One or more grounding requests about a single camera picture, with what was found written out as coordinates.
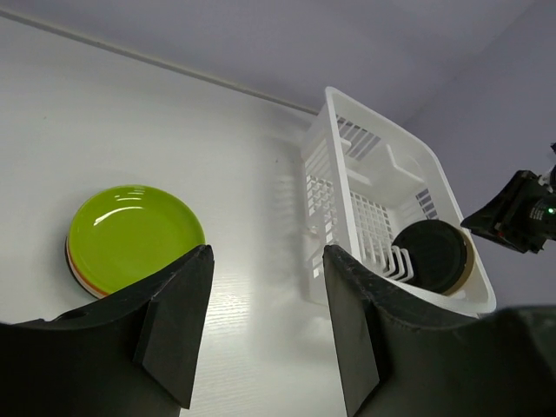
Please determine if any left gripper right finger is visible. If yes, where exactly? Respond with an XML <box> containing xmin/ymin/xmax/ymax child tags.
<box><xmin>323</xmin><ymin>245</ymin><xmax>555</xmax><ymax>416</ymax></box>

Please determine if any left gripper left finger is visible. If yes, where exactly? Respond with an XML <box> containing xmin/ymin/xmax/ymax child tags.
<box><xmin>1</xmin><ymin>245</ymin><xmax>215</xmax><ymax>416</ymax></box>

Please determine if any white plastic dish rack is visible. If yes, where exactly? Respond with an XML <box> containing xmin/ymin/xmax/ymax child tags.
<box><xmin>301</xmin><ymin>87</ymin><xmax>497</xmax><ymax>316</ymax></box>

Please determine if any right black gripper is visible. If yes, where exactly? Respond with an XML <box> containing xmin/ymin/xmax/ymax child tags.
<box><xmin>460</xmin><ymin>168</ymin><xmax>555</xmax><ymax>254</ymax></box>

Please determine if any cream floral plate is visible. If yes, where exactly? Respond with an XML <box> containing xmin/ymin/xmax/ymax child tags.
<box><xmin>442</xmin><ymin>229</ymin><xmax>475</xmax><ymax>296</ymax></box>

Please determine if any brown yellow patterned plate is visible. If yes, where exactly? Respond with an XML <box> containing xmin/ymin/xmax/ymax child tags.
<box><xmin>64</xmin><ymin>239</ymin><xmax>107</xmax><ymax>299</ymax></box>

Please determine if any green plate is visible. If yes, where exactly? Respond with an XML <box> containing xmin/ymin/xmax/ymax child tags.
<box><xmin>66</xmin><ymin>184</ymin><xmax>206</xmax><ymax>296</ymax></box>

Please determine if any black plate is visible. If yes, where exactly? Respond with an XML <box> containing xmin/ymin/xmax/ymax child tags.
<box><xmin>393</xmin><ymin>220</ymin><xmax>466</xmax><ymax>294</ymax></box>

